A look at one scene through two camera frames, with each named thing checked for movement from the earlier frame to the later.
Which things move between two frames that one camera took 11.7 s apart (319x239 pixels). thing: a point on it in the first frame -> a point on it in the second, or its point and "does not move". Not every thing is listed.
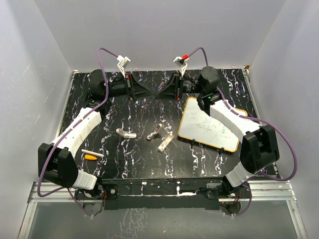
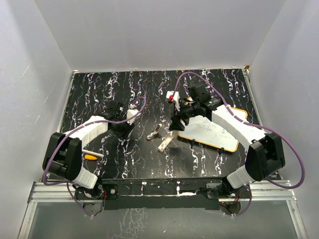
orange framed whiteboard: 198,126 does not move
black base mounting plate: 164,193 does not move
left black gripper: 135,89 -> 124,134
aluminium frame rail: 277,191 does not move
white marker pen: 92,153 does not move
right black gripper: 173,90 -> 176,124
